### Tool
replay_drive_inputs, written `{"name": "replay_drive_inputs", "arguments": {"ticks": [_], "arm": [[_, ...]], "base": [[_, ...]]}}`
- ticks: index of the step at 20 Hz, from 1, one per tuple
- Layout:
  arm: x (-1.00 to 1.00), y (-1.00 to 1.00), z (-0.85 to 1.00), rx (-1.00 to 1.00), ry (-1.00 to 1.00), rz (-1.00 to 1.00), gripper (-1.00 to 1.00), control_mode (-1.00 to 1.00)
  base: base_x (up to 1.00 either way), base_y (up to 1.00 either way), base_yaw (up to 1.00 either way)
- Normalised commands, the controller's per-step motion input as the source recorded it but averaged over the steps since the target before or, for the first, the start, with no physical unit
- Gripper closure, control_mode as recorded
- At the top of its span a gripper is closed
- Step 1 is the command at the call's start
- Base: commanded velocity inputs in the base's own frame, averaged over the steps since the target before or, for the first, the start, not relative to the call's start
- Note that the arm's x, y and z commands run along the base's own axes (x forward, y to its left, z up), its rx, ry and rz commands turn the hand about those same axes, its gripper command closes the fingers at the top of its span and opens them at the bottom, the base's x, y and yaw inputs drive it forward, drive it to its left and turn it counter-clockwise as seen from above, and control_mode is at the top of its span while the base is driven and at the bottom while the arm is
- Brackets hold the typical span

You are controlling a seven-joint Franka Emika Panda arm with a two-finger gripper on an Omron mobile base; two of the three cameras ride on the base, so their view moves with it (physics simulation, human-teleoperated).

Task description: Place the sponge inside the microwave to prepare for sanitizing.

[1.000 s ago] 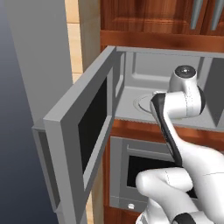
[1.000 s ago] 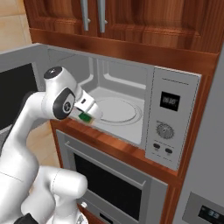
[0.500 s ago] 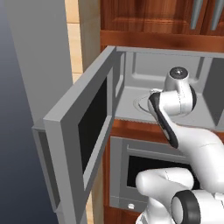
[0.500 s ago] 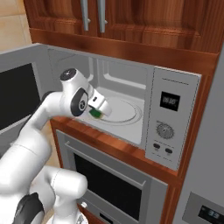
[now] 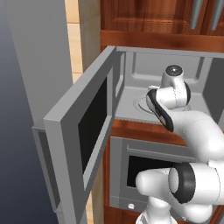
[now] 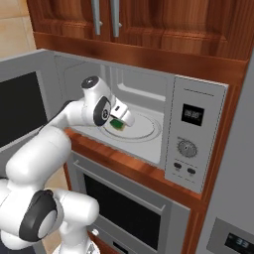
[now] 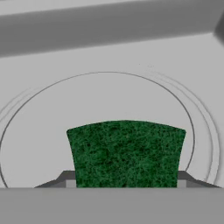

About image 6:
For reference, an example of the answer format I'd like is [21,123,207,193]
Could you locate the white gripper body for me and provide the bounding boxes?
[115,104,136,128]

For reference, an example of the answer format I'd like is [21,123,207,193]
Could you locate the green sponge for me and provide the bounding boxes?
[109,118,126,131]

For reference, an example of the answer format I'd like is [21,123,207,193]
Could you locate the round microwave turntable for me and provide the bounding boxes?
[99,111,163,144]

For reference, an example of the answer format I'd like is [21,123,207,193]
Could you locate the grey microwave oven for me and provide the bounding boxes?
[53,50,229,194]

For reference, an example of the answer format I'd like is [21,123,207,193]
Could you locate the grey microwave door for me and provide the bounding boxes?
[0,49,64,154]

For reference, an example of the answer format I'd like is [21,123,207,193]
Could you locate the grey built-in oven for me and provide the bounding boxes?
[66,151,191,254]

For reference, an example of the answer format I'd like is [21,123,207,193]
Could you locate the wooden cupboard door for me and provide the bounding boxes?
[26,0,112,43]
[109,0,254,62]

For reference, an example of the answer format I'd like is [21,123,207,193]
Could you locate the grey fridge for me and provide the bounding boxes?
[194,49,254,254]

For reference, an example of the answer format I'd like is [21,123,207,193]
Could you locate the grey cupboard handle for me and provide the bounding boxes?
[90,0,103,36]
[109,0,122,38]

